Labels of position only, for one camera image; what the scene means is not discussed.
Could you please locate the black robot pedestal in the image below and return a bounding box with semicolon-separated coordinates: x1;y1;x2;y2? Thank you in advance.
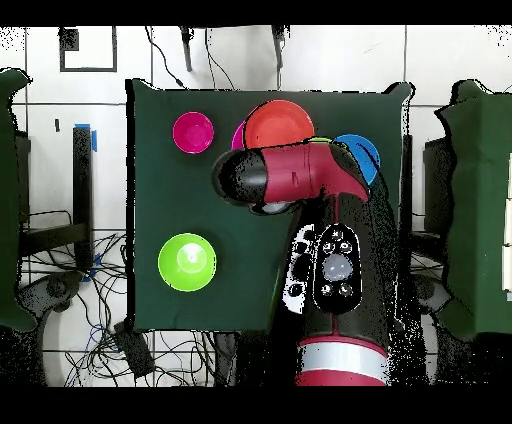
213;330;281;387

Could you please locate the neighbouring green table cloth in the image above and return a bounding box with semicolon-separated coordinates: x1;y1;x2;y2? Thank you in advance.
433;78;512;341
0;67;39;333

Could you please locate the grey square frame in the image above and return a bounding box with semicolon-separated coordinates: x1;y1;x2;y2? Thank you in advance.
58;25;118;74

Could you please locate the black stand leg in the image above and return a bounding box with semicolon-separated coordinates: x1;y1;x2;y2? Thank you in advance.
178;25;194;73
270;25;286;69

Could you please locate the black metal stand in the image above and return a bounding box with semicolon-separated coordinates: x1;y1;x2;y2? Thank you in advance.
17;125;95;271
422;135;451;241

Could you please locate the black power strip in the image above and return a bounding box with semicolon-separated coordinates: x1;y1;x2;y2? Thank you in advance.
112;321;156;379

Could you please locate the small crimson bowl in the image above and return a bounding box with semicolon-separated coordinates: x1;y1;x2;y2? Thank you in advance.
172;111;215;155

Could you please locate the large pink bowl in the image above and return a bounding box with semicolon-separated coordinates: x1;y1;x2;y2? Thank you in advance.
230;120;246;152

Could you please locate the black cable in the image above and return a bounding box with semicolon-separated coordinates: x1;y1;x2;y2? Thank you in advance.
144;25;187;90

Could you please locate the tangle of cables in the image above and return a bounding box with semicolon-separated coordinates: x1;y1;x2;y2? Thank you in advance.
19;209;213;387

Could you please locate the light blue bowl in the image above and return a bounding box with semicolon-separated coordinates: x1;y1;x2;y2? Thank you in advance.
331;133;382;186

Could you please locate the dark green tablecloth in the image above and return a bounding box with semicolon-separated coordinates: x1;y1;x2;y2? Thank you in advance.
125;77;415;335

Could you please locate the orange bowl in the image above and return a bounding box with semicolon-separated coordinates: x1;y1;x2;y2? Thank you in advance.
243;99;316;150

